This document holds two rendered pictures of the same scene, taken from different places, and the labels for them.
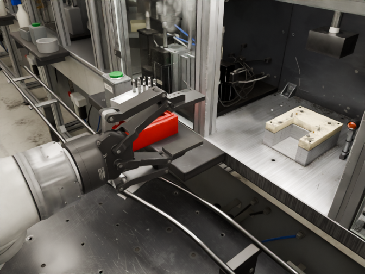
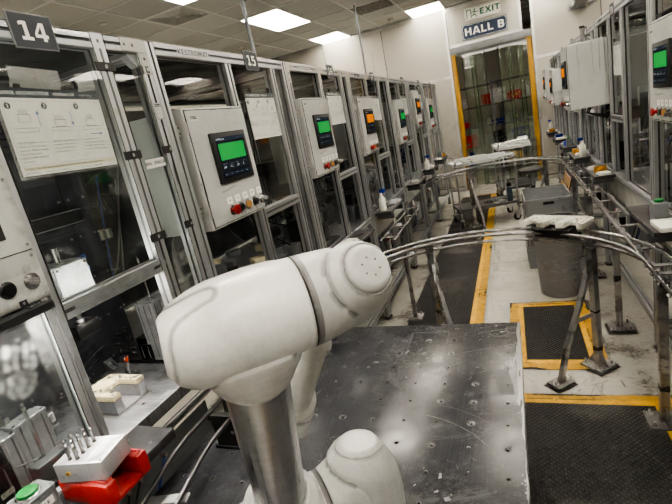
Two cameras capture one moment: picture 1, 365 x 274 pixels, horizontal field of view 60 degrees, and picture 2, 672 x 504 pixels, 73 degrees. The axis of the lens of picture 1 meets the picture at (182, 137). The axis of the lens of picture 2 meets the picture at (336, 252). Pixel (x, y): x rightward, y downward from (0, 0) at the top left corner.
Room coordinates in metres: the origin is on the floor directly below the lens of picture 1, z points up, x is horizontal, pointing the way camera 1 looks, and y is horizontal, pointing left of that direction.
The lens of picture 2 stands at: (0.64, 1.27, 1.62)
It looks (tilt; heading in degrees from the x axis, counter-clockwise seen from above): 15 degrees down; 242
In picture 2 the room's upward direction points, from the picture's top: 12 degrees counter-clockwise
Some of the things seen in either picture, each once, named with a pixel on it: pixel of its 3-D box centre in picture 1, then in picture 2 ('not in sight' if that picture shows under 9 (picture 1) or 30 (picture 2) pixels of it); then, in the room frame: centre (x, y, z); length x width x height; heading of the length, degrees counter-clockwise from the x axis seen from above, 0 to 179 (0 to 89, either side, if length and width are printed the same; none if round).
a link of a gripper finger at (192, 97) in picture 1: (183, 100); not in sight; (0.45, 0.00, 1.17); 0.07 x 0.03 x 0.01; 129
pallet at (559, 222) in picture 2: not in sight; (555, 226); (-1.69, -0.35, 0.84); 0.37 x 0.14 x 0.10; 97
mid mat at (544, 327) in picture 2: not in sight; (552, 330); (-1.91, -0.59, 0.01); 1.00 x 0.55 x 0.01; 39
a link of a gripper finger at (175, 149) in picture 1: (183, 145); not in sight; (0.45, 0.00, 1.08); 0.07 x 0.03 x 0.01; 129
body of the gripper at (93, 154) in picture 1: (101, 157); not in sight; (0.36, 0.11, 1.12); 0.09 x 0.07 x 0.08; 129
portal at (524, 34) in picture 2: not in sight; (497, 114); (-6.45, -4.65, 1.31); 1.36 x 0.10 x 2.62; 129
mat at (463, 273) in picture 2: not in sight; (467, 240); (-3.36, -2.72, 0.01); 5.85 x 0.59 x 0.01; 39
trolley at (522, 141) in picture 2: not in sight; (514, 168); (-5.48, -3.62, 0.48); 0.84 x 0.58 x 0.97; 47
